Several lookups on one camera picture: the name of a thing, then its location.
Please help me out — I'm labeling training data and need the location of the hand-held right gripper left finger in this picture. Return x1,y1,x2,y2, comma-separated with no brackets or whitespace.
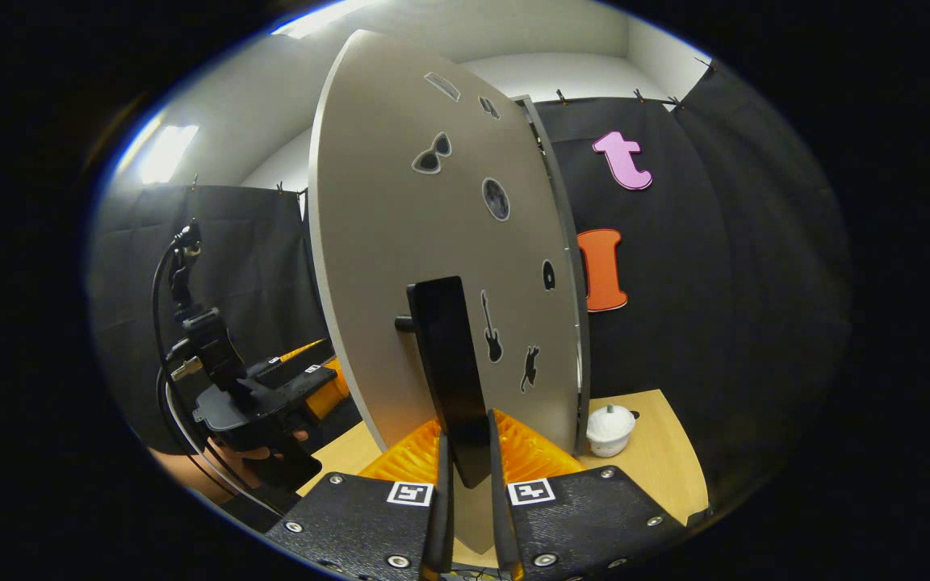
265,418,455,581

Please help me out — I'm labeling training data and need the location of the black backdrop cloth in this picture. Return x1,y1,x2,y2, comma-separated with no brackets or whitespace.
90,61,853,517

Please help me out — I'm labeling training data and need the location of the narrow ceiling light strip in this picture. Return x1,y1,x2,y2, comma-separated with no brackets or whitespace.
138,123,199,185

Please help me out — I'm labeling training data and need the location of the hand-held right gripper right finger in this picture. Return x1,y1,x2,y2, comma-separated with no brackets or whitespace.
488,409,685,581

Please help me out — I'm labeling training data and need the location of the dark grey cabinet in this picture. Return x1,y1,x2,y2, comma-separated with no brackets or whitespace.
513,94,593,457

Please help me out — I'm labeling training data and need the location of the black cabinet door handle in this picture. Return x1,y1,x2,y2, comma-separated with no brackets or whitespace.
395,276,492,490

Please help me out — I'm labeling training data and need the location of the white cable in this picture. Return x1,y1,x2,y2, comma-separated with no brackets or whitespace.
163,403,284,517

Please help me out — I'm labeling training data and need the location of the beige cabinet door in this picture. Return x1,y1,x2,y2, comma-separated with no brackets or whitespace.
308,30,583,556

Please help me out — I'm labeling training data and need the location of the black cable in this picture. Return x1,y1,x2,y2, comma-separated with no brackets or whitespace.
150,234,216,477

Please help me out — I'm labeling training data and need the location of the white pumpkin-shaped jar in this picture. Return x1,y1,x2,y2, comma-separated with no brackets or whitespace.
586,403,637,458

